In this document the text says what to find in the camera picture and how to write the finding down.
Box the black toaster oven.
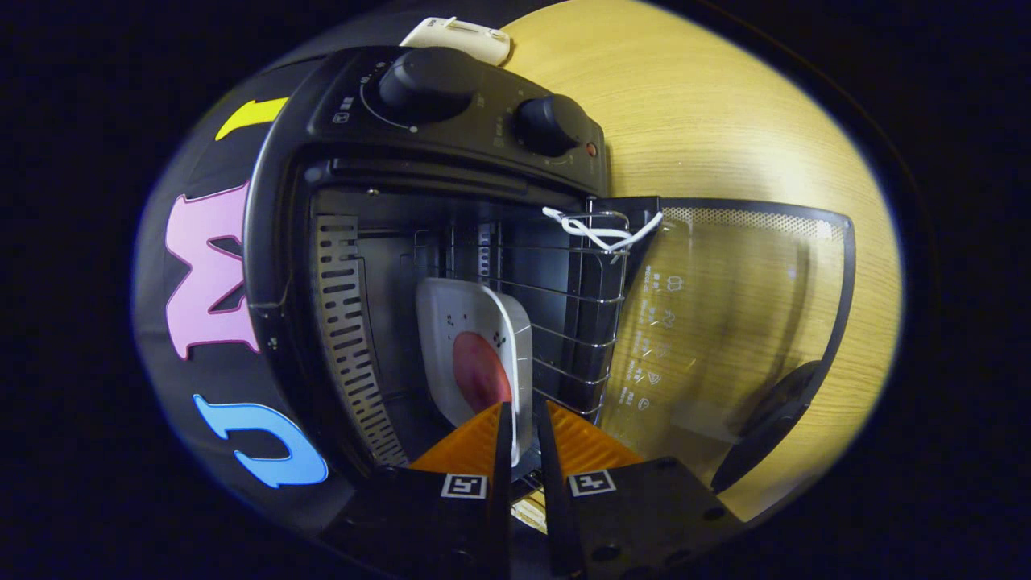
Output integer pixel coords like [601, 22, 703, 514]
[244, 46, 856, 520]

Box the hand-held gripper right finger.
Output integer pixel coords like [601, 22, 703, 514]
[537, 400, 746, 580]

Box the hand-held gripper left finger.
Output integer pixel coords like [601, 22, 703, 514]
[322, 401, 514, 580]

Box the white string tie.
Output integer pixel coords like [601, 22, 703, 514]
[542, 206, 665, 255]

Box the white square plate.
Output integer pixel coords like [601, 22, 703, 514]
[415, 278, 534, 468]

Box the metal wire oven rack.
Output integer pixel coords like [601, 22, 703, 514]
[412, 205, 635, 421]

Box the pink round food slice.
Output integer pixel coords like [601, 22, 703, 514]
[452, 331, 514, 413]

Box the white bread toaster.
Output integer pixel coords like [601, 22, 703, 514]
[400, 16, 512, 67]

